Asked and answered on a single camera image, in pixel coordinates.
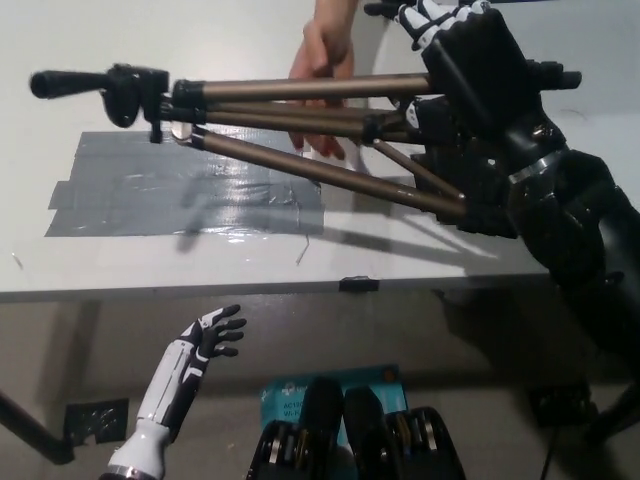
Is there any dark metal table leg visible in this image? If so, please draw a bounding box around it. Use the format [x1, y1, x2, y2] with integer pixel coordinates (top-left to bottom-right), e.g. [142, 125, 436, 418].
[0, 388, 77, 466]

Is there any person bare hand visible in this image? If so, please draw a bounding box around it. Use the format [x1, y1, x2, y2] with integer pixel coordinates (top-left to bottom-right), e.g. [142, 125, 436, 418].
[288, 14, 362, 162]

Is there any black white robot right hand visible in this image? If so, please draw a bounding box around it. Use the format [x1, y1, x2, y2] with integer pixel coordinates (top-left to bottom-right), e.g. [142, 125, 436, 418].
[363, 0, 569, 177]

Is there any teal cardboard box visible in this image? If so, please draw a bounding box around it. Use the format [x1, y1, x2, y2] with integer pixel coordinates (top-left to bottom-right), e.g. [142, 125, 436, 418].
[258, 363, 409, 451]

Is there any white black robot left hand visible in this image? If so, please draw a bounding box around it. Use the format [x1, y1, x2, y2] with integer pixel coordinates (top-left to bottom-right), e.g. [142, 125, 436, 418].
[107, 303, 248, 474]

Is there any grey duct tape patch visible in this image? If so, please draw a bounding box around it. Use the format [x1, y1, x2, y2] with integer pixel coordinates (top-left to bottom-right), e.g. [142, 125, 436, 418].
[45, 130, 325, 239]

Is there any black floor tape patch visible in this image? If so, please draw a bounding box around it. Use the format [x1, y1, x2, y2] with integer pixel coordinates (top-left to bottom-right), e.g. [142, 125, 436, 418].
[528, 383, 599, 427]
[64, 397, 130, 444]

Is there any small black tape strip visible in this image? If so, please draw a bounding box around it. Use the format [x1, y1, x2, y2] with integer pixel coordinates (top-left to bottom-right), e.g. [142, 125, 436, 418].
[337, 273, 378, 294]

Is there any bronze tripod with black head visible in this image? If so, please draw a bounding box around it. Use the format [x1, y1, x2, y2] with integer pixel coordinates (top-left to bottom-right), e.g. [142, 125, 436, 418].
[28, 62, 584, 237]

